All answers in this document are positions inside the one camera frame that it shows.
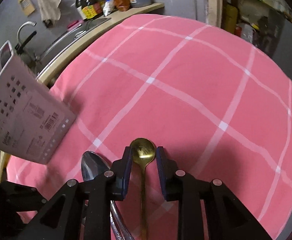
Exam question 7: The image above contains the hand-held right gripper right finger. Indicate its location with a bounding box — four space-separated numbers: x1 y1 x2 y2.
156 146 274 240

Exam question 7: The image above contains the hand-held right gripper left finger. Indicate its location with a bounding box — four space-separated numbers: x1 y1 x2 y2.
17 146 134 240

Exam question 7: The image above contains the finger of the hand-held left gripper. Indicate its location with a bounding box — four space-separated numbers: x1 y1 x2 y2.
1 181 47 212

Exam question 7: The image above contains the gold spoon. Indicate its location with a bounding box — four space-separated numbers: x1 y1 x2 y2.
129 138 157 240

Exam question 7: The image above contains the large silver spoon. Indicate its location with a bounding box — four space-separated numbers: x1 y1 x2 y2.
81 151 134 240

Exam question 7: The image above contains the white perforated utensil holder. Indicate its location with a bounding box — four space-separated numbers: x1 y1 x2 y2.
0 41 77 165

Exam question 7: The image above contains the pink checked tablecloth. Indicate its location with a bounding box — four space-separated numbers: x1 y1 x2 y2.
6 14 292 240

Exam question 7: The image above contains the steel sink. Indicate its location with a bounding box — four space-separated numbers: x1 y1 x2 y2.
34 16 111 63

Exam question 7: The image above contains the pink soap dish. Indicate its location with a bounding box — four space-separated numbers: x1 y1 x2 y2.
67 20 84 29

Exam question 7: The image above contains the beige kitchen counter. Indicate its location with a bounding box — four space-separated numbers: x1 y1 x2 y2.
37 2 165 85

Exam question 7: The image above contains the white plastic jug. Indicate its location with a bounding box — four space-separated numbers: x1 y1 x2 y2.
236 22 255 43

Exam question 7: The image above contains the steel faucet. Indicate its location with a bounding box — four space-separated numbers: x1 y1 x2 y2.
14 21 40 55

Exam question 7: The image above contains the white and blue packet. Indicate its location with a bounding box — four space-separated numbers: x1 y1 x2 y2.
102 0 115 16

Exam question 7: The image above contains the soy sauce bottle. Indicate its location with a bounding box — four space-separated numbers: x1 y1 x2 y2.
76 0 103 20

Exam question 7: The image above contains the yellow plastic container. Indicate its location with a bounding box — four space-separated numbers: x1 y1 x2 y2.
222 4 238 34

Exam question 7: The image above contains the dark pump bottle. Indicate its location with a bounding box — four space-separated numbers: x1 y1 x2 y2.
71 0 86 20

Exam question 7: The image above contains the grey cabinet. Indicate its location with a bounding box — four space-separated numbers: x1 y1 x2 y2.
257 7 292 63

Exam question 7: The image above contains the beige hanging towel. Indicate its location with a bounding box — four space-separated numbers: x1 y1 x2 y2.
34 0 64 22

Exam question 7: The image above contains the wooden door frame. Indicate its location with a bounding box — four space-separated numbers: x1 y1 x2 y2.
206 0 239 28

